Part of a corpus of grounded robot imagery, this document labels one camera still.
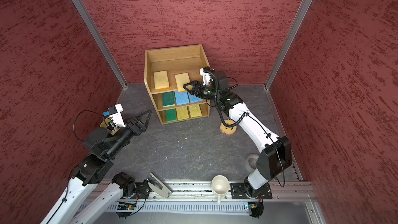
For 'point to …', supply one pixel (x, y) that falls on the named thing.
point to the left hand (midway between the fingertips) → (149, 115)
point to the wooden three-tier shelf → (166, 70)
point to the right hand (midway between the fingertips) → (185, 90)
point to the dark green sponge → (168, 99)
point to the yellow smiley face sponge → (229, 130)
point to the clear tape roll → (253, 155)
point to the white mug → (220, 185)
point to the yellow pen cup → (105, 122)
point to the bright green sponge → (171, 115)
